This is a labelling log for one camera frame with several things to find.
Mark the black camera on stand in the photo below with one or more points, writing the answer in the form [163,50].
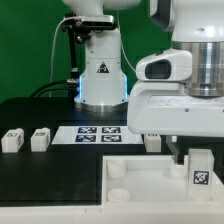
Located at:
[79,30]

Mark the white obstacle fence rail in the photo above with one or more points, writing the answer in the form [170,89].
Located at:
[113,214]

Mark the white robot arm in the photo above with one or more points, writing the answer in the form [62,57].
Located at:
[196,26]

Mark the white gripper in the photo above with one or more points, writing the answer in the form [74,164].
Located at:
[162,108]

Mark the white square table top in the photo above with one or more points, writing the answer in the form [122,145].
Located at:
[158,179]

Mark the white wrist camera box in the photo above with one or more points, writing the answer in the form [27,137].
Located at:
[171,65]

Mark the white sheet with fiducial markers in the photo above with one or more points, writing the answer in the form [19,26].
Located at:
[95,135]

